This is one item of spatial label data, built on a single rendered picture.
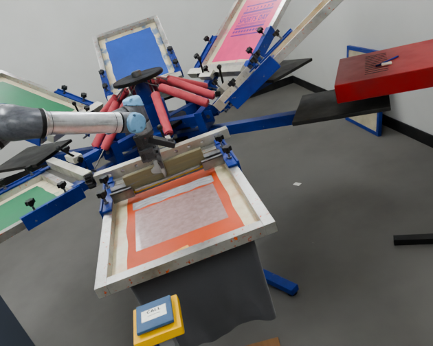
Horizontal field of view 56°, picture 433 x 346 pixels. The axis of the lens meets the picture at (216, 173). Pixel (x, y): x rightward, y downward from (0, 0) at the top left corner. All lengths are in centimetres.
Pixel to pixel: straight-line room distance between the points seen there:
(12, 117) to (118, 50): 233
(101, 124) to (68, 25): 443
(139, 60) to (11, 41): 280
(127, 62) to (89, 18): 238
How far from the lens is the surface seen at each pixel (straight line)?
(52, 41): 587
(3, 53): 602
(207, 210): 151
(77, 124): 141
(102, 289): 132
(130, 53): 354
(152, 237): 149
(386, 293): 240
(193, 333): 160
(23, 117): 136
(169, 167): 176
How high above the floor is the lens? 169
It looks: 25 degrees down
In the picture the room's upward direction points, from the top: 19 degrees counter-clockwise
